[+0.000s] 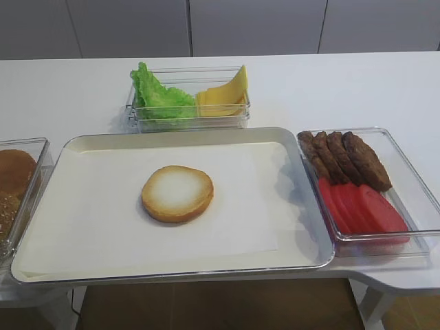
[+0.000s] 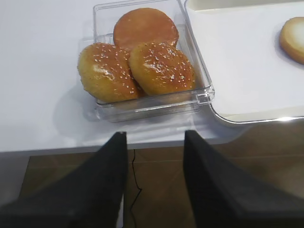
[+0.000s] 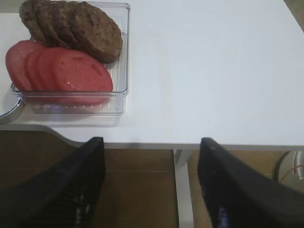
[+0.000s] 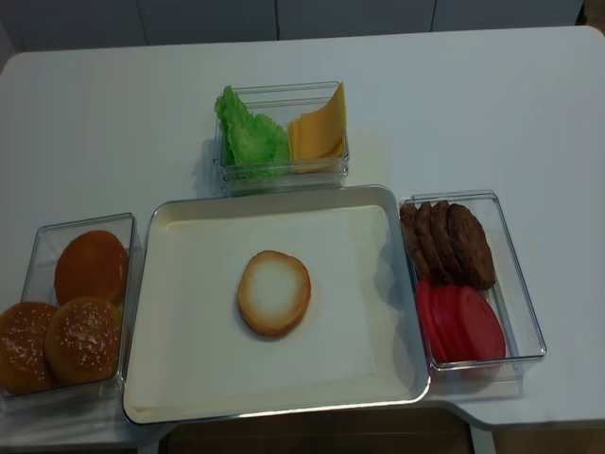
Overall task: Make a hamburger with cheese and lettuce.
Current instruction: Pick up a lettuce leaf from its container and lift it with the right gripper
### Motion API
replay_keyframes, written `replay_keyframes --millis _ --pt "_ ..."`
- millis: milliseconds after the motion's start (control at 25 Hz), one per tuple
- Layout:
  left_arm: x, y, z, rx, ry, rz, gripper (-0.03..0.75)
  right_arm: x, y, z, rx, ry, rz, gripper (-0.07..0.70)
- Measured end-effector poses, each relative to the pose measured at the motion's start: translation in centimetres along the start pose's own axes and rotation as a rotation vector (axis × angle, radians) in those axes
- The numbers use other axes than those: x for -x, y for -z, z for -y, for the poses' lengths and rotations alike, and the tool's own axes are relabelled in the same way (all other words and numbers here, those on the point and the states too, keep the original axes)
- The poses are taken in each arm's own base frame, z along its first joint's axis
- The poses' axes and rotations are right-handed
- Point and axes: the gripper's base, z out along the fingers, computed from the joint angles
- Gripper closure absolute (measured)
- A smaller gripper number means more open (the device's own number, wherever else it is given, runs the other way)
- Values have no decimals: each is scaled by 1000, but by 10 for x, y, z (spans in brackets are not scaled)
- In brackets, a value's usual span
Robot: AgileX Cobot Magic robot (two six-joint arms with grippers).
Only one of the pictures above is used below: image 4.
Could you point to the front brown meat patty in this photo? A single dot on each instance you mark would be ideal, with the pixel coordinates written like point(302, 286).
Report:
point(470, 245)

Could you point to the back red tomato slice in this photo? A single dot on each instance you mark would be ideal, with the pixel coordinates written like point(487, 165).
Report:
point(425, 311)

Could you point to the front red tomato slice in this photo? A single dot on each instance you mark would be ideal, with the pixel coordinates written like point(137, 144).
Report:
point(481, 333)

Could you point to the left sesame bun top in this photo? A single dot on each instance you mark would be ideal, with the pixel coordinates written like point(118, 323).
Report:
point(23, 365)

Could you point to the plain brown bun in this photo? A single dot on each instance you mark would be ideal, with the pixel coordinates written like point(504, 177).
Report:
point(94, 264)

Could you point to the clear bun container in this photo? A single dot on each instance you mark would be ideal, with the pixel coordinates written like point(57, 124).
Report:
point(50, 241)

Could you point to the back brown meat patty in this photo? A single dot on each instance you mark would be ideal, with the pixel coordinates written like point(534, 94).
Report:
point(408, 213)

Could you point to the white metal baking tray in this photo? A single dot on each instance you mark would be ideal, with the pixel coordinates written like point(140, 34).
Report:
point(397, 302)

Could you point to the sesame bun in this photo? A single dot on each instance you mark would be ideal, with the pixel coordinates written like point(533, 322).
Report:
point(82, 341)
point(23, 365)

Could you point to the yellow cheese slices stack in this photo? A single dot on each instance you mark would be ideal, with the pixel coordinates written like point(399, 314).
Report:
point(320, 134)

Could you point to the red tomato slice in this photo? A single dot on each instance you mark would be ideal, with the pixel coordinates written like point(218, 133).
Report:
point(425, 311)
point(443, 301)
point(481, 333)

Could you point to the clear patty tomato container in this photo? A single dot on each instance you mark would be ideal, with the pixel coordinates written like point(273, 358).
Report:
point(508, 298)

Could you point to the bottom bun half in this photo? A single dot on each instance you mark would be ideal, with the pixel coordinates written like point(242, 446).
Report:
point(274, 293)

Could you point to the brown meat patty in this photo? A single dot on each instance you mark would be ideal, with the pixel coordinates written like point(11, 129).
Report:
point(439, 274)
point(408, 213)
point(440, 233)
point(470, 245)

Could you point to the green lettuce leaf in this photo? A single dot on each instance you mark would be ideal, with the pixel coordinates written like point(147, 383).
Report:
point(248, 138)

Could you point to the clear lettuce cheese container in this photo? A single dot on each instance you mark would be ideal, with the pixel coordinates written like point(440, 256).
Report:
point(283, 104)

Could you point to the right sesame bun top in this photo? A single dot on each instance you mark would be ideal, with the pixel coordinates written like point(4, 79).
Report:
point(82, 341)

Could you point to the white parchment paper sheet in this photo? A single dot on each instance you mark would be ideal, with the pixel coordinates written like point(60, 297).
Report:
point(189, 302)

